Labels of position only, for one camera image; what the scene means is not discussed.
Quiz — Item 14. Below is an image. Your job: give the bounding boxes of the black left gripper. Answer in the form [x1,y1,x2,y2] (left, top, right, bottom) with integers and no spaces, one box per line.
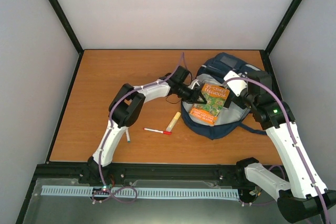
[176,83,206,104]

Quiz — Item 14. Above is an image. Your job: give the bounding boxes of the orange green picture book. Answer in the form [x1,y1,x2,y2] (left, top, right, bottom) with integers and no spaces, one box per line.
[189,83,230,126]

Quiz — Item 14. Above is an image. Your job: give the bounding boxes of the navy blue student backpack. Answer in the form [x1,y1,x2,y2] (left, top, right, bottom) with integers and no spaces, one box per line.
[181,52,267,140]

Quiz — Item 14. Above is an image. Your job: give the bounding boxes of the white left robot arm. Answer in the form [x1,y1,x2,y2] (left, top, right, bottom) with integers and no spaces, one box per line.
[88,66,206,184]

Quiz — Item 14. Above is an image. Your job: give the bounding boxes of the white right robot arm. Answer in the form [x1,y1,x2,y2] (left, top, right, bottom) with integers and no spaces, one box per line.
[224,71,335,223]

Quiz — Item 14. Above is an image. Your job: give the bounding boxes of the red capped white marker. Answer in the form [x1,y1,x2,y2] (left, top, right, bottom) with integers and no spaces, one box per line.
[143,127,172,135]

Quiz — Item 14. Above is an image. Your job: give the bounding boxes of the green capped white marker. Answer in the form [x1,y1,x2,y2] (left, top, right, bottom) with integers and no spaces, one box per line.
[125,129,131,143]

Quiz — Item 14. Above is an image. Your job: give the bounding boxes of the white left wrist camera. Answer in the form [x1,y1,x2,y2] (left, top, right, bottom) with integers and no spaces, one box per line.
[188,79,203,90]

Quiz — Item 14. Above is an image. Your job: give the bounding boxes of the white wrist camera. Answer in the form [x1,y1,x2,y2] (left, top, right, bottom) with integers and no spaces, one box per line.
[224,71,247,97]
[188,79,203,90]

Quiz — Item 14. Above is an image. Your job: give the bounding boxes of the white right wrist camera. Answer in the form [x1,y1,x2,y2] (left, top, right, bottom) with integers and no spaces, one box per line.
[224,71,247,97]

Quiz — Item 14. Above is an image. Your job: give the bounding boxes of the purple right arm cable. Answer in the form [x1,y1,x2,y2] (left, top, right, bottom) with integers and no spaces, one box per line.
[224,77,331,224]

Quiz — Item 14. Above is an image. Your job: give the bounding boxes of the light blue slotted cable duct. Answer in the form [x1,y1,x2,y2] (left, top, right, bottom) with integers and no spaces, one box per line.
[40,185,239,201]

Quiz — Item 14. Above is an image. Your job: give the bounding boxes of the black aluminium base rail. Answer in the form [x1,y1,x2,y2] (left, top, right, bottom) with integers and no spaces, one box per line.
[33,162,255,188]

